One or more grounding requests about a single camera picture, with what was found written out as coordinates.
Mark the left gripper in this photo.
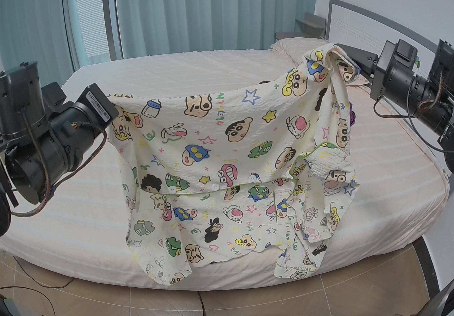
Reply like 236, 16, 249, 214
48, 83, 119, 175

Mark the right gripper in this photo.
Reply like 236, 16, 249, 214
335, 42, 428, 109

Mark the white printed pyjama top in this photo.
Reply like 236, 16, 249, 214
106, 43, 362, 287

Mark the bed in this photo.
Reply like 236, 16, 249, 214
0, 0, 454, 308

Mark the grey bedside table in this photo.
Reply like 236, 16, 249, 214
275, 11, 327, 42

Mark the cream pillow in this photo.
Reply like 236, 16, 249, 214
270, 37, 369, 87

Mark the blue-green curtain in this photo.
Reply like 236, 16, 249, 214
115, 0, 318, 60
0, 0, 77, 85

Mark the window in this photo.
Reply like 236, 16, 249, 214
62, 0, 123, 61

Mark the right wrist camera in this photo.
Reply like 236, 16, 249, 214
395, 40, 418, 61

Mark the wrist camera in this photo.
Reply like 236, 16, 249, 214
395, 40, 418, 61
42, 83, 68, 111

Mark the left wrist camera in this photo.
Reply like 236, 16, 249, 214
42, 83, 68, 111

